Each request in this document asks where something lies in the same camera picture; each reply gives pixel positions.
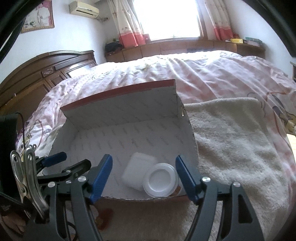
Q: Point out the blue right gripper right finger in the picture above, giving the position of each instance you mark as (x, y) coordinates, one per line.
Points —
(189, 177)

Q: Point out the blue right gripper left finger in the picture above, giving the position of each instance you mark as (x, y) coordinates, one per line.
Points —
(98, 177)

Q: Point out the white jar orange label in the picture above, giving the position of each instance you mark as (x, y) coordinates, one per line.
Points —
(162, 180)

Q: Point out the white rounded soap box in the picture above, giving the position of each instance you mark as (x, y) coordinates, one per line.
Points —
(137, 167)

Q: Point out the red figurine charm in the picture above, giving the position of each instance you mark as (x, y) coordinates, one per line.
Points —
(104, 218)

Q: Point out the red cardboard box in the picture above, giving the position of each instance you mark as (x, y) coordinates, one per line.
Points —
(147, 118)

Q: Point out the white terry towel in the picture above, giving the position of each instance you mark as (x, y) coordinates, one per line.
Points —
(234, 145)

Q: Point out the metal spring clamp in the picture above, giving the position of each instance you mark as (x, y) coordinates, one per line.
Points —
(25, 173)

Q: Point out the pink patterned bedspread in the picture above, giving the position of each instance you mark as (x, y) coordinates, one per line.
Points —
(199, 77)

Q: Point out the dark wooden headboard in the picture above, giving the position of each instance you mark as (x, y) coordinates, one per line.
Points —
(24, 88)

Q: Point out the dark bundle on sill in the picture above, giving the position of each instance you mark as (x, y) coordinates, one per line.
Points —
(113, 47)

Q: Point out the left pink-white curtain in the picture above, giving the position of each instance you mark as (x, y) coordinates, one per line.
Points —
(129, 28)

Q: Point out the pink-white curtain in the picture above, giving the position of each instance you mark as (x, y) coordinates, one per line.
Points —
(219, 18)
(129, 28)

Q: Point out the yellow box on sill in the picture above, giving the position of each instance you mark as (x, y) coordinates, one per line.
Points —
(237, 40)

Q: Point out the green box on sill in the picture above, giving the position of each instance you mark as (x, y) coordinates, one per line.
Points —
(254, 41)

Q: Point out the right pink-white curtain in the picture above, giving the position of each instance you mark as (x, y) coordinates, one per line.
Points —
(219, 18)

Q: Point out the wall air conditioner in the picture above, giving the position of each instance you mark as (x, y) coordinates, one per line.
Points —
(83, 9)

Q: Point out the framed wall picture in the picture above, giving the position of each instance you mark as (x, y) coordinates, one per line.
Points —
(39, 18)

